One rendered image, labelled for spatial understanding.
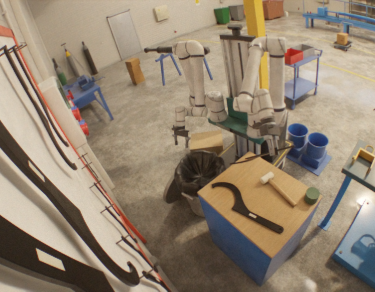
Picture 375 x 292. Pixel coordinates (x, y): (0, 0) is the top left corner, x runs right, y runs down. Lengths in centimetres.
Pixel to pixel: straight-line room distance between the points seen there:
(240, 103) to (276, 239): 85
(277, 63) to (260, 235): 118
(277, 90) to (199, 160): 113
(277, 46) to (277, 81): 27
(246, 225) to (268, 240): 18
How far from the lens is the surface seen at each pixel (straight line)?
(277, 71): 166
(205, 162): 230
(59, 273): 28
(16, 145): 40
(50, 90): 152
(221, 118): 217
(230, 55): 199
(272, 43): 162
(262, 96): 114
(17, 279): 29
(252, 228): 140
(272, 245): 136
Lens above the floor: 220
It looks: 40 degrees down
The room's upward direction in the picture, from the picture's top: 16 degrees counter-clockwise
